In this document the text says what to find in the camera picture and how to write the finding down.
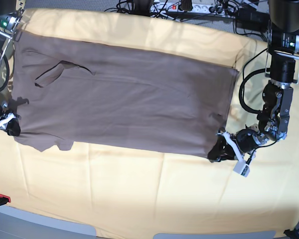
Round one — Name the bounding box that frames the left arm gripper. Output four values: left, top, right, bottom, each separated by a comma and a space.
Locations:
207, 128, 268, 162

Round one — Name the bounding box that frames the black tripod foot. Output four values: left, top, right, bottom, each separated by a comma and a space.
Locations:
284, 229, 299, 239

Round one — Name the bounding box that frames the brown T-shirt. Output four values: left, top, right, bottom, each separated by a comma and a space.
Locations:
11, 31, 238, 157

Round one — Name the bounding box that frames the grey chair back left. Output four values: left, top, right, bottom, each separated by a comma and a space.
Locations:
0, 206, 97, 237

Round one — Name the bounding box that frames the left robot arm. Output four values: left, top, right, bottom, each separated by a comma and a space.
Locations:
208, 0, 299, 162

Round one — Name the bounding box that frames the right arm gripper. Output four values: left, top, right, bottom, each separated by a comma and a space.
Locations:
0, 105, 20, 136

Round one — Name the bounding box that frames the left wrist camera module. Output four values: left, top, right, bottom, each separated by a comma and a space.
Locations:
233, 161, 250, 177

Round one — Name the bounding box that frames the black power adapter brick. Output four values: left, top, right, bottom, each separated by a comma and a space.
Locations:
236, 8, 270, 28

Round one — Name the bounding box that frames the white power strip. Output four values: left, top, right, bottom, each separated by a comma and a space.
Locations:
150, 0, 234, 18

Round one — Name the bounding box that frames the yellow table cloth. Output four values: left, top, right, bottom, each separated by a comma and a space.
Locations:
0, 8, 299, 239

